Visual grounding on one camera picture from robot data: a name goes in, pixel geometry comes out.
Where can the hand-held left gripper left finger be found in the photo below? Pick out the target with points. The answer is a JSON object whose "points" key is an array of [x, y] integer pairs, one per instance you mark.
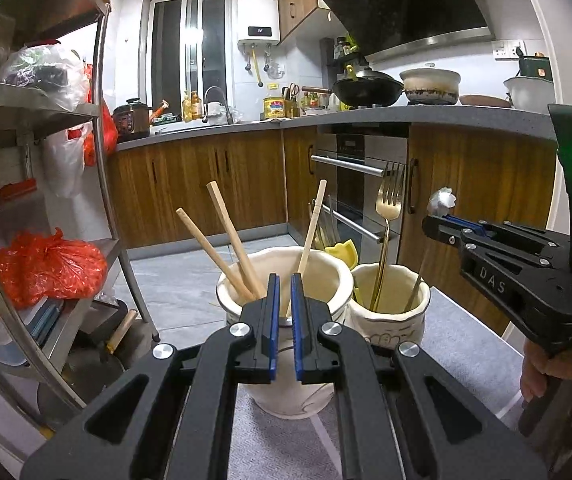
{"points": [[272, 330]]}

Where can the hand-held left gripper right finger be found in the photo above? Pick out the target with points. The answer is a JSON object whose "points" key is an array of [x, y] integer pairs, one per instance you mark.
{"points": [[298, 330]]}

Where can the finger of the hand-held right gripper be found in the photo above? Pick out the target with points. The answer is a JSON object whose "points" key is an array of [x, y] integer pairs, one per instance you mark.
{"points": [[520, 240], [515, 290]]}

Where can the large cream ceramic jar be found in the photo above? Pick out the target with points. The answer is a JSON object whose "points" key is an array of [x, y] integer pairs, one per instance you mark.
{"points": [[286, 400]]}

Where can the small cream ceramic jar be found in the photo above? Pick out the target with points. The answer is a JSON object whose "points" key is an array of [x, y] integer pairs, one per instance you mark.
{"points": [[390, 325]]}

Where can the wooden chopstick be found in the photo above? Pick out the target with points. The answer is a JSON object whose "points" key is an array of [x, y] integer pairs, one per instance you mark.
{"points": [[313, 225], [231, 230], [206, 245]]}

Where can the gold fork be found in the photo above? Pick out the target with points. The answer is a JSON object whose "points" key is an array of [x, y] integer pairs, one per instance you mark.
{"points": [[389, 195]]}

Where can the person's right hand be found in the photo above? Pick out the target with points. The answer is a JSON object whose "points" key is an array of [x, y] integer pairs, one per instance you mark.
{"points": [[530, 375]]}

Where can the grey striped table mat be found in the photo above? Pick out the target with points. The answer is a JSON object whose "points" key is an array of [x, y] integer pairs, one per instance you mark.
{"points": [[465, 360]]}

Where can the yellow utensil in jar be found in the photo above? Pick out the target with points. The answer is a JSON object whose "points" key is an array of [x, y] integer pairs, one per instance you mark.
{"points": [[342, 254]]}

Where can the metal utensil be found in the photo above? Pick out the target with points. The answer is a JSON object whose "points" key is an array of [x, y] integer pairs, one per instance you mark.
{"points": [[322, 227]]}

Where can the grey kitchen countertop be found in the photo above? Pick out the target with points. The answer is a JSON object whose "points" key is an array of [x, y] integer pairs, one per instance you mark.
{"points": [[465, 117]]}

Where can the brown pot lid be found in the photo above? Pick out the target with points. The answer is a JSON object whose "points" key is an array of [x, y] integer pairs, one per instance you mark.
{"points": [[483, 101]]}

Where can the built-in oven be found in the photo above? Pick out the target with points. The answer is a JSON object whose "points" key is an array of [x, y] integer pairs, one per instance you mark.
{"points": [[350, 185]]}

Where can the wooden base cabinets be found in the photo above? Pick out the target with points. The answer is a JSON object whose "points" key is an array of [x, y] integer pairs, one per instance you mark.
{"points": [[191, 190]]}

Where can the white clay pot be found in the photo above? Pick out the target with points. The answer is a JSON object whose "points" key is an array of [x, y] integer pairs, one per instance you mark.
{"points": [[430, 85]]}

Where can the grey pan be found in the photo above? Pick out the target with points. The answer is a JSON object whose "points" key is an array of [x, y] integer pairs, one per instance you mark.
{"points": [[86, 380]]}

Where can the black wok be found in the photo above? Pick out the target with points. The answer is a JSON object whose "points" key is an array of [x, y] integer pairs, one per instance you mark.
{"points": [[365, 91]]}

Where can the yellow oil bottle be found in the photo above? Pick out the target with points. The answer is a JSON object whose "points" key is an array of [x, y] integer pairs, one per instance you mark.
{"points": [[274, 107]]}

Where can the large orange plastic bag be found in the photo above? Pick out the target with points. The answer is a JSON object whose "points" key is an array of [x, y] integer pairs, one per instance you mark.
{"points": [[48, 267]]}

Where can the metal faucet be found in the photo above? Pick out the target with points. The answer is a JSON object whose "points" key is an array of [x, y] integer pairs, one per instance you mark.
{"points": [[216, 97]]}

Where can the dark rice cooker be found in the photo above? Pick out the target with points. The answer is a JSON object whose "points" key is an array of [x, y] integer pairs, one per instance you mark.
{"points": [[131, 122]]}

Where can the black range hood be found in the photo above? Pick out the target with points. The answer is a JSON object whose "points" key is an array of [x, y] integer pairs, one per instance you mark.
{"points": [[405, 5]]}

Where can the small orange plastic bag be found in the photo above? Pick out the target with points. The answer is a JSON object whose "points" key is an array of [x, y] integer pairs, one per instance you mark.
{"points": [[101, 130]]}

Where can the white plastic bag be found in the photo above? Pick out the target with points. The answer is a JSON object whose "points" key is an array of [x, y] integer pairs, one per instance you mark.
{"points": [[66, 165]]}

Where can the kitchen window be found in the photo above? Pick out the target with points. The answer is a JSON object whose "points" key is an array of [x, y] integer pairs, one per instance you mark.
{"points": [[188, 55]]}

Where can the red plastic item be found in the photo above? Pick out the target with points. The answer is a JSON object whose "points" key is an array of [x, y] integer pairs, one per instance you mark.
{"points": [[18, 191]]}

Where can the white water heater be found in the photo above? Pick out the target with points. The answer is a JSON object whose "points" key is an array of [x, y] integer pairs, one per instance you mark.
{"points": [[259, 15]]}

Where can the metal shelf rack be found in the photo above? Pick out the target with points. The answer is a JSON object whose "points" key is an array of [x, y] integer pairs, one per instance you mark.
{"points": [[41, 105]]}

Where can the clear plastic bag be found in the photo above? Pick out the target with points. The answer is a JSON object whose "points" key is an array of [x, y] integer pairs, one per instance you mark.
{"points": [[46, 72]]}

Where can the wall socket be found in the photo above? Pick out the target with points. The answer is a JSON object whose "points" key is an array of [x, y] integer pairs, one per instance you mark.
{"points": [[508, 50]]}

